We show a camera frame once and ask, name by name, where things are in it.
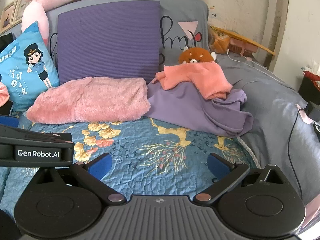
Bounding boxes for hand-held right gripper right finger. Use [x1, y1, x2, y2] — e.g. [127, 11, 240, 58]
[192, 152, 288, 205]

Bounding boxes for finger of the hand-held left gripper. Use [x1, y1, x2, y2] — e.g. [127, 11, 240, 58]
[0, 115, 20, 128]

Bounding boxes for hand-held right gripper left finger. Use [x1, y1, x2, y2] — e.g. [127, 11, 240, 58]
[32, 152, 127, 204]

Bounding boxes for coral fleece cloth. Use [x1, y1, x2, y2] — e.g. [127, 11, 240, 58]
[151, 61, 233, 100]

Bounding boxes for light pink cloth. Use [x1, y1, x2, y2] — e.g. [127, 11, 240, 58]
[0, 82, 10, 107]

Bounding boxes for blue floral quilt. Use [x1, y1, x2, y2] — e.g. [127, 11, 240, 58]
[0, 112, 259, 207]

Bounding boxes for blue cartoon pillow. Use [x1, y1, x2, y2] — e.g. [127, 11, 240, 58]
[0, 21, 60, 112]

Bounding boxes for purple garment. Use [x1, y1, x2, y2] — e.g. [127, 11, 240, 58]
[144, 82, 254, 138]

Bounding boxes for pink fluffy garment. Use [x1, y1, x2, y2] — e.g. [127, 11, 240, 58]
[26, 77, 151, 125]

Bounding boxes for framed picture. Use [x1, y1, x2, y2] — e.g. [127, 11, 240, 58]
[0, 0, 18, 34]
[14, 0, 32, 23]

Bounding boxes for black charger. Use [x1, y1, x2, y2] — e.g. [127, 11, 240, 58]
[304, 102, 320, 121]

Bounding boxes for red panda plush toy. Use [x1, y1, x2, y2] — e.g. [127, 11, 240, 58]
[178, 46, 217, 65]

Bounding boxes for black box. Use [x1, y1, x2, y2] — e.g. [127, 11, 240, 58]
[298, 71, 320, 105]

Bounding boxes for pink plastic item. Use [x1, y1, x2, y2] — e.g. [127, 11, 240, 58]
[229, 39, 257, 61]

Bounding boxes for orange bag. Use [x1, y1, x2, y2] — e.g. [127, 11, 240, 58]
[208, 26, 232, 54]

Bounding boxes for purple striped pillow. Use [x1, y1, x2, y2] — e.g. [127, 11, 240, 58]
[57, 0, 161, 85]

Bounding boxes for yellow wooden board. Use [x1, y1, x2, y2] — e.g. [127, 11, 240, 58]
[212, 26, 276, 56]

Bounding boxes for black cable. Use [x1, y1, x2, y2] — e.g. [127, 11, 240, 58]
[287, 107, 307, 202]

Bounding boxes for white cable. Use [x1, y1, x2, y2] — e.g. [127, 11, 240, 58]
[226, 49, 298, 90]

